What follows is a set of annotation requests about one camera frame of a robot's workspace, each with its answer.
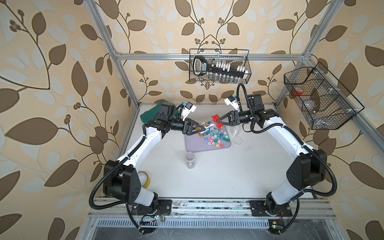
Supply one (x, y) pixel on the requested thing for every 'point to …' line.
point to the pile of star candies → (218, 137)
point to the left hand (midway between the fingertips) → (200, 127)
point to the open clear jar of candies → (190, 158)
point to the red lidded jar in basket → (298, 91)
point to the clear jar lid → (237, 140)
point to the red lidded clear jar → (211, 124)
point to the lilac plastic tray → (198, 142)
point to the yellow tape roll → (148, 180)
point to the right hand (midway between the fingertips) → (217, 123)
